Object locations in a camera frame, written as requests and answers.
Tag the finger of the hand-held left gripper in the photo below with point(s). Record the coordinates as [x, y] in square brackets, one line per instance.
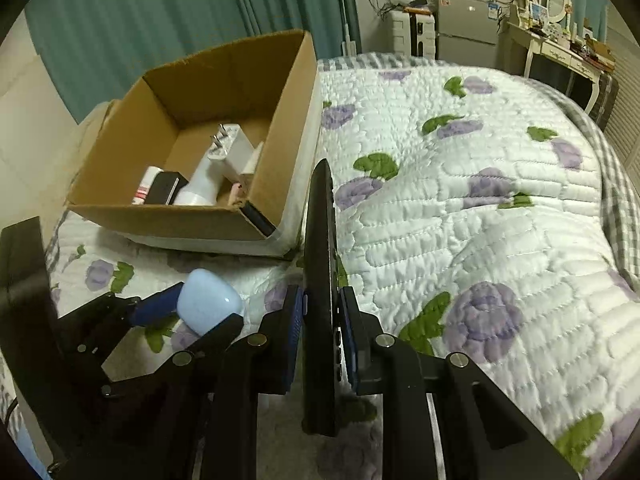
[220, 332]
[155, 306]

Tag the light blue earbud case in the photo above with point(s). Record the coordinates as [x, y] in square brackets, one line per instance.
[210, 300]

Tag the white handheld device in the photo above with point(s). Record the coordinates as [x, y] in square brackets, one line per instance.
[200, 185]

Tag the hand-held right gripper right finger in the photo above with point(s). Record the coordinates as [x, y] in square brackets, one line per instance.
[350, 330]

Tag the grey refrigerator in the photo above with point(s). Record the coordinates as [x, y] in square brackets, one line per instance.
[465, 30]

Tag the pink rose print box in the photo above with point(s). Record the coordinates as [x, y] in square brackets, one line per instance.
[239, 191]

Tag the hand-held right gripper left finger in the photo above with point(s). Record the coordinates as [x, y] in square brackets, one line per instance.
[297, 320]

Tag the white cosmetic tube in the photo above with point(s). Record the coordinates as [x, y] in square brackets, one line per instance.
[145, 182]

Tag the black remote control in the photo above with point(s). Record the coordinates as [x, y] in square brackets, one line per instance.
[320, 240]

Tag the cluster of dresser toiletries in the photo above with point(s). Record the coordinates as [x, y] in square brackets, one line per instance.
[560, 30]

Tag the dark ribbed suitcase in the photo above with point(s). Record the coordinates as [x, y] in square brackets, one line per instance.
[607, 100]

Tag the dark grey power adapter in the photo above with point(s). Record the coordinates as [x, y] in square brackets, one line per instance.
[162, 189]

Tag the white louvered wardrobe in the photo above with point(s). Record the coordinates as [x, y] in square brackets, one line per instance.
[625, 85]

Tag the white wall charger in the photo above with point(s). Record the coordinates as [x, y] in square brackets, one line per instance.
[237, 150]

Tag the white dressing table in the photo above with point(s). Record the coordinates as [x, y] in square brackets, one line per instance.
[555, 50]

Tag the cardboard box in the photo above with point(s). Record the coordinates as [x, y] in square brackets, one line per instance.
[165, 220]

